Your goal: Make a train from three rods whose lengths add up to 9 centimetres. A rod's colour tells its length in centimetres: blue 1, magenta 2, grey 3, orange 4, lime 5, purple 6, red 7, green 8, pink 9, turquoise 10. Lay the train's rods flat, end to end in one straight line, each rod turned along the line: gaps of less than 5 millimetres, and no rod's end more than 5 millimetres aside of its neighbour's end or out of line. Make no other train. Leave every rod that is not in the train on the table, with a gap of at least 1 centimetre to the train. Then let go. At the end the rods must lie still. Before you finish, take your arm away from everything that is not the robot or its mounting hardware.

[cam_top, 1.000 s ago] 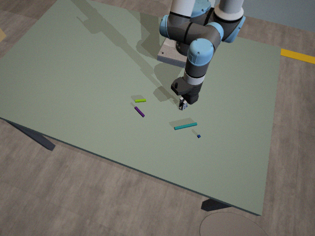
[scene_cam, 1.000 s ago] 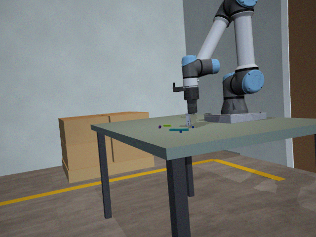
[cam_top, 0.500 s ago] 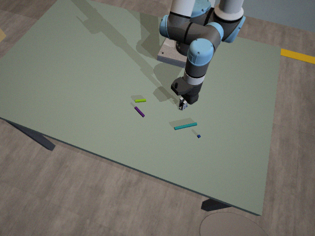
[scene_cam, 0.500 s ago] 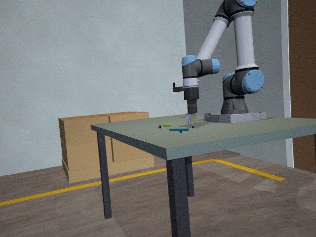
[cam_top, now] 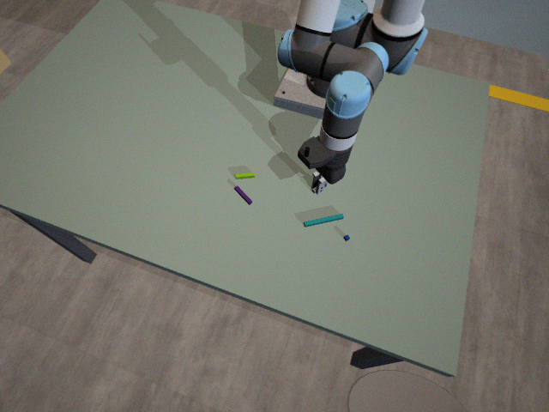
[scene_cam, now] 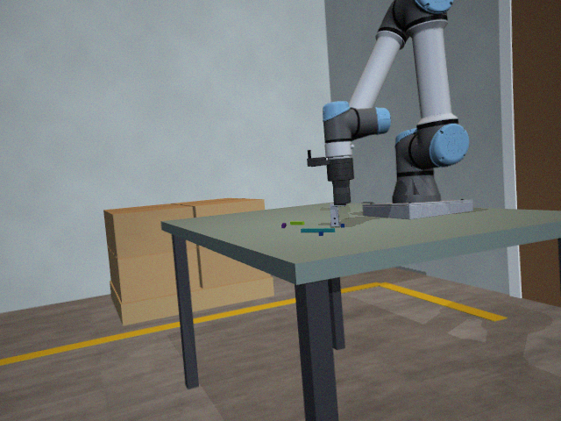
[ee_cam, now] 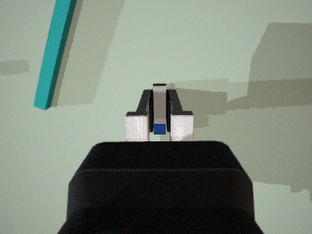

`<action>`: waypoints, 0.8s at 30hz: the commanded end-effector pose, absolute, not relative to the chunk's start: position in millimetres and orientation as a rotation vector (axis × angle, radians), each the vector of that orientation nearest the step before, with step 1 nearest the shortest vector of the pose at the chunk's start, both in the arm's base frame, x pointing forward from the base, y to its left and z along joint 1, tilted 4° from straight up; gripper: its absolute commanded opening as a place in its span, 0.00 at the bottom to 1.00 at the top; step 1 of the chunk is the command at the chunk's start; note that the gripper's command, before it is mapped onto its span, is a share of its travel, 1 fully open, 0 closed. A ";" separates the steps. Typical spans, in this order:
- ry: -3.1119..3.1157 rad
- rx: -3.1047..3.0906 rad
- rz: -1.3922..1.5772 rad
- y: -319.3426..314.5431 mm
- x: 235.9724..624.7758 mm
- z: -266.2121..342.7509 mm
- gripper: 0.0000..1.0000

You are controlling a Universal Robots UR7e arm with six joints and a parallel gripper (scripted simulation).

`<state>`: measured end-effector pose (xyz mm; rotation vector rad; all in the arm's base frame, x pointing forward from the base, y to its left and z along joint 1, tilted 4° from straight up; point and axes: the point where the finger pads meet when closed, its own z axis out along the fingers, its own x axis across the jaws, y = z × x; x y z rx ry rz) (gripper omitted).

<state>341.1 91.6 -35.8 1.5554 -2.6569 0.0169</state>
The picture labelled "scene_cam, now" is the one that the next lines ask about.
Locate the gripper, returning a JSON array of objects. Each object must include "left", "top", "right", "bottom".
[{"left": 307, "top": 141, "right": 354, "bottom": 227}]

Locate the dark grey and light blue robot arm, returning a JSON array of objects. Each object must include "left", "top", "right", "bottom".
[{"left": 323, "top": 0, "right": 469, "bottom": 203}]

